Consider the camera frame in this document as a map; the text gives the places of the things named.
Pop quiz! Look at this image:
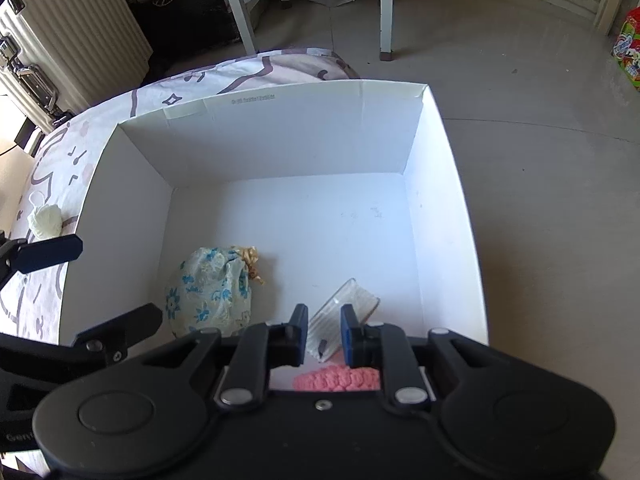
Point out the blue floral drawstring pouch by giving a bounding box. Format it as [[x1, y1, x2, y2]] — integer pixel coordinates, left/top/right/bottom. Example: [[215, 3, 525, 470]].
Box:
[[164, 245, 266, 338]]

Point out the pink crochet doll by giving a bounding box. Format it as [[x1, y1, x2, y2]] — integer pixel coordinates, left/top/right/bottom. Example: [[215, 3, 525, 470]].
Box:
[[292, 366, 383, 393]]

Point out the black bag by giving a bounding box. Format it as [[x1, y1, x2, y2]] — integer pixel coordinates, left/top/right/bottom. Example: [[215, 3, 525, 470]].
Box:
[[127, 0, 246, 78]]

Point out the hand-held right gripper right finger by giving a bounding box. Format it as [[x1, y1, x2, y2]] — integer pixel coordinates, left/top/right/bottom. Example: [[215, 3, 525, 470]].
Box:
[[341, 304, 506, 408]]

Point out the colourful printed carton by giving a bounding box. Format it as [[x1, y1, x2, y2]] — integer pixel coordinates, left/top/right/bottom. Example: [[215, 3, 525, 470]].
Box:
[[611, 7, 640, 92]]

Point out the white table frame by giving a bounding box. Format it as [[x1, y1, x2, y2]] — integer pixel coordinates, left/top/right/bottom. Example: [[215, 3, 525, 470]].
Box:
[[215, 0, 396, 63]]

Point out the white cardboard box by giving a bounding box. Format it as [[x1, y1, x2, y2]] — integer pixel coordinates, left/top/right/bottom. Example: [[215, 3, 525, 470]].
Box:
[[59, 78, 490, 391]]

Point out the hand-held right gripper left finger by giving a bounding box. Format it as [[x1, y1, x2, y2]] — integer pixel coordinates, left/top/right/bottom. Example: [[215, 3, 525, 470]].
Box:
[[140, 304, 309, 408]]

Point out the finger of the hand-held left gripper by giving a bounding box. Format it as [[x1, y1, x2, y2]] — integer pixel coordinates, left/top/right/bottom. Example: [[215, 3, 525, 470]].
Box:
[[0, 234, 83, 288], [0, 302, 163, 381]]

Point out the beige ribbed suitcase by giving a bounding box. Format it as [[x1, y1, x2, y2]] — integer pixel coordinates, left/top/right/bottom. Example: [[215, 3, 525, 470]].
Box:
[[0, 0, 153, 133]]

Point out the clear plastic case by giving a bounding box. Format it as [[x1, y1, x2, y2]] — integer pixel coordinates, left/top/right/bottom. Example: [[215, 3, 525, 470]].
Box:
[[306, 276, 381, 363]]

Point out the cream yarn ball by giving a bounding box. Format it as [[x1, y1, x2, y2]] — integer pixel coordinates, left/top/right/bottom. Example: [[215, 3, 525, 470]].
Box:
[[27, 191, 63, 240]]

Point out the printed bed sheet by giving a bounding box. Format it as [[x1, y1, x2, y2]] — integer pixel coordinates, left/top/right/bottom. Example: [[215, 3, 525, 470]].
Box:
[[0, 47, 361, 476]]

